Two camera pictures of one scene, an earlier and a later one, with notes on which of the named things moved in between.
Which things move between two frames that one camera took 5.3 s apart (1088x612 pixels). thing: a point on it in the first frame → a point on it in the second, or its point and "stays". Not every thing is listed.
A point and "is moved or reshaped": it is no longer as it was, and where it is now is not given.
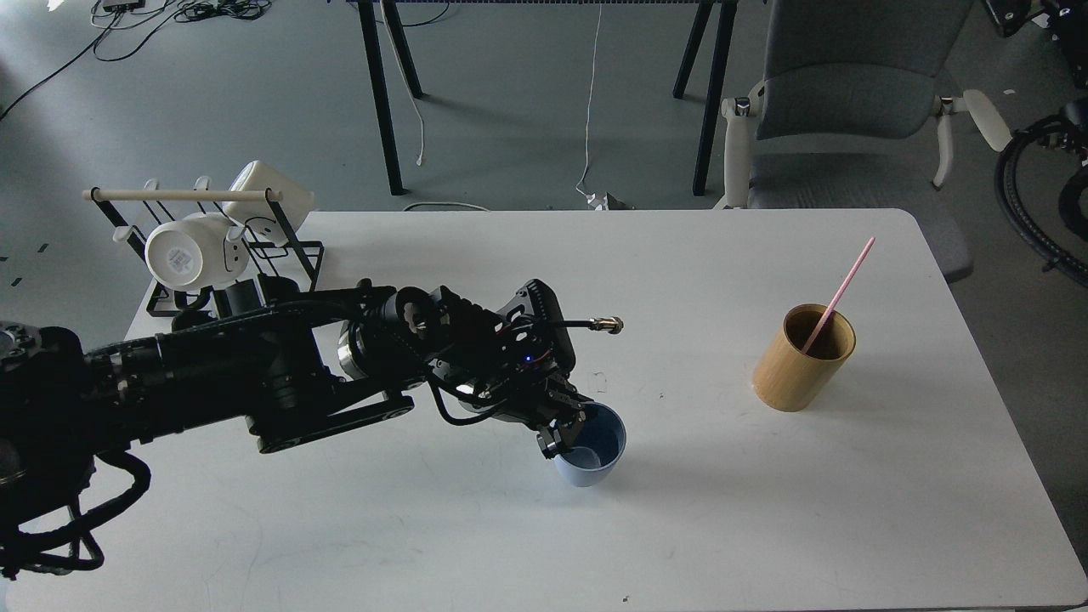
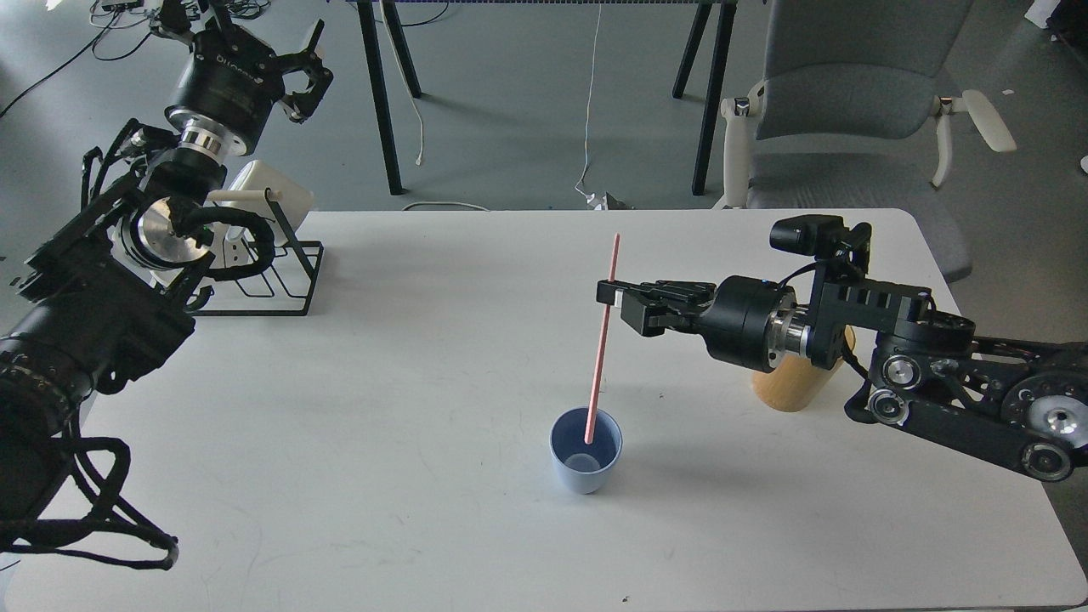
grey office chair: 847,116 stays
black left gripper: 513,358 → 234,80
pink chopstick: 833,303 is moved or reshaped
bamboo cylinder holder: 785,378 stays
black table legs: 395,171 stays
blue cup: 600,444 stays
